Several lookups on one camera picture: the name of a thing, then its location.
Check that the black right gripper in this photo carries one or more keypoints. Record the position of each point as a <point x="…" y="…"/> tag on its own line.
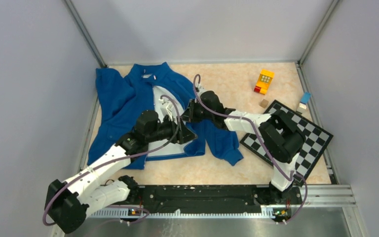
<point x="190" y="116"/>

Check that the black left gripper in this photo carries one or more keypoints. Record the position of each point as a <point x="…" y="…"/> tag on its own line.
<point x="185" y="135"/>

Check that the blue zip jacket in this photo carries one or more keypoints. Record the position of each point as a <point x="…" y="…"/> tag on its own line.
<point x="123" y="99"/>

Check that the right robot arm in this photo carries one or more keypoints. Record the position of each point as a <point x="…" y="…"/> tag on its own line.
<point x="278" y="135"/>

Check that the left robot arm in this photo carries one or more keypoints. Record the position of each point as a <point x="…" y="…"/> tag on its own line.
<point x="69" y="203"/>

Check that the small brown wooden cube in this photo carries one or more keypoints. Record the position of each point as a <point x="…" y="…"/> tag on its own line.
<point x="264" y="103"/>

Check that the yellow red toy block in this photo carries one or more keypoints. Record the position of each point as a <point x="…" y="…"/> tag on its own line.
<point x="264" y="81"/>

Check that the blue white small block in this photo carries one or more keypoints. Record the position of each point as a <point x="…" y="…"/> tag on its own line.
<point x="302" y="106"/>

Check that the black white checkerboard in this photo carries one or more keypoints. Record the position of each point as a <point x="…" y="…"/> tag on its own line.
<point x="317" y="140"/>

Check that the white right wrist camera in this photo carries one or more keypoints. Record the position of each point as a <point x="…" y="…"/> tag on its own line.
<point x="199" y="90"/>

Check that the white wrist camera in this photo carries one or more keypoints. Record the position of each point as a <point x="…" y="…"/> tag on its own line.
<point x="199" y="90"/>
<point x="166" y="108"/>

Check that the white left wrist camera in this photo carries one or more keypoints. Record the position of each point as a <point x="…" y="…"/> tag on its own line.
<point x="166" y="108"/>

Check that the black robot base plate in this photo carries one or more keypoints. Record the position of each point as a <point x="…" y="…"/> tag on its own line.
<point x="208" y="199"/>

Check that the aluminium frame rail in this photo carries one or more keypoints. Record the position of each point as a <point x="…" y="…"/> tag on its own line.
<point x="312" y="196"/>

